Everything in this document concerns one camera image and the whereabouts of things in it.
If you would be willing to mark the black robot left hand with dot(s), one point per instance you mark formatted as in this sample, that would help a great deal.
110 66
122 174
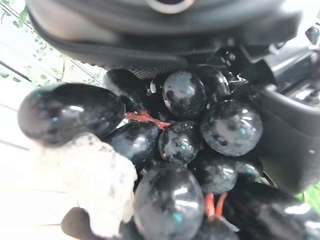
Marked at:
160 37

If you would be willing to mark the black grape bunch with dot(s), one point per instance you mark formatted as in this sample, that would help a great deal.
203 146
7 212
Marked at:
183 97

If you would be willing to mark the green ivy vine garland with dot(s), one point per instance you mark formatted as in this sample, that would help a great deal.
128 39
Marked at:
23 14

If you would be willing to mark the green plastic leaf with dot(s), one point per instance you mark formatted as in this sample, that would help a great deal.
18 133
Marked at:
312 197

